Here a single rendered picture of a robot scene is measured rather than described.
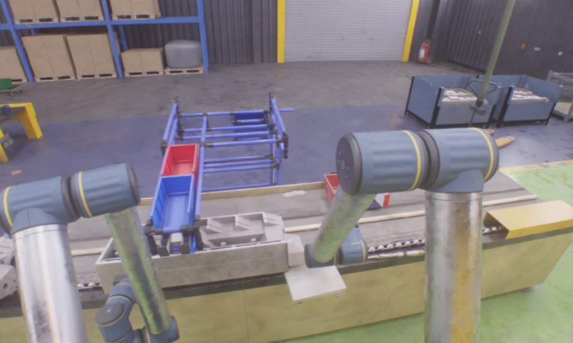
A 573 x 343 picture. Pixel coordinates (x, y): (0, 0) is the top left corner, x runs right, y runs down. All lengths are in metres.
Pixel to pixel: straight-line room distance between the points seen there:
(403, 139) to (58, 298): 0.97
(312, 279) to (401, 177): 1.15
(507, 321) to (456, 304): 2.22
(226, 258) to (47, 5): 10.19
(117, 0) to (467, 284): 10.30
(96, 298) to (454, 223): 1.73
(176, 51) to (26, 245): 9.45
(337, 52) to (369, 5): 2.04
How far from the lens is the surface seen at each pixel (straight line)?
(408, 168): 0.69
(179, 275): 1.72
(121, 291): 1.49
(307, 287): 1.70
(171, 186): 1.65
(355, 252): 1.35
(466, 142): 0.78
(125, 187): 1.01
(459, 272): 0.84
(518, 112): 7.41
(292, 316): 2.13
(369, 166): 0.64
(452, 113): 6.26
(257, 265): 1.68
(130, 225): 1.11
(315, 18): 11.88
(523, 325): 3.13
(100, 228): 2.42
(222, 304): 1.91
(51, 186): 1.06
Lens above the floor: 2.15
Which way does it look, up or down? 30 degrees down
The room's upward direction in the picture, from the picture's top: 1 degrees clockwise
